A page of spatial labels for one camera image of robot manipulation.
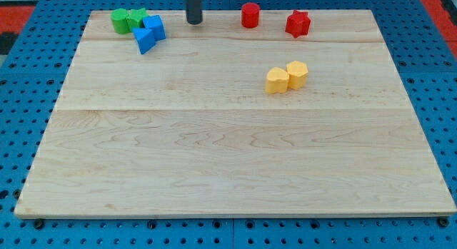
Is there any green cylinder block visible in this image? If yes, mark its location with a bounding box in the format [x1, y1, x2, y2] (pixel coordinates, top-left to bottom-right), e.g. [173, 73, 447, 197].
[110, 9, 130, 34]

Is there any blue triangle block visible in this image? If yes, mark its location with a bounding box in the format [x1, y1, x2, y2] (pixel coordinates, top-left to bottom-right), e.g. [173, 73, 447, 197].
[133, 28, 156, 54]

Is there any yellow hexagon block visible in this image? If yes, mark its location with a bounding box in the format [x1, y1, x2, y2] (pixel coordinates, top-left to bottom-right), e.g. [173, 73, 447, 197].
[286, 61, 308, 90]

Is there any yellow heart block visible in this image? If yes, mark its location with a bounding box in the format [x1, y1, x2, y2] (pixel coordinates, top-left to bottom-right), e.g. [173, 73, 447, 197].
[265, 67, 289, 94]

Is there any red cylinder block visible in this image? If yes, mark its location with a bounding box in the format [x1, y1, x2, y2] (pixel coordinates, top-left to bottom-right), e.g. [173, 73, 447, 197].
[241, 2, 260, 29]

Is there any blue cube block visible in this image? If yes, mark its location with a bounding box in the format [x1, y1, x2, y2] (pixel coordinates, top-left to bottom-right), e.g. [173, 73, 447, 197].
[143, 15, 166, 41]

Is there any green star block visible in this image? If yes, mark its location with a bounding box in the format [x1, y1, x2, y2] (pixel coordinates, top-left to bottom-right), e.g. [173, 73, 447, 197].
[126, 8, 148, 32]

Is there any red star block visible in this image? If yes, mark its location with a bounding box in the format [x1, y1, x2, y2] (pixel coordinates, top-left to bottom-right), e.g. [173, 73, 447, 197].
[285, 10, 311, 38]

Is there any light wooden board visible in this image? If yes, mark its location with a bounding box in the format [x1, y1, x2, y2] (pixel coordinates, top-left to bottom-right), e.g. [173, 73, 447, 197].
[15, 10, 456, 219]

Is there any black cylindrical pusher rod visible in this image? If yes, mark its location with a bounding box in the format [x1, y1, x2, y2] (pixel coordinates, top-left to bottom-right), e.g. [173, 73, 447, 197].
[184, 0, 203, 25]

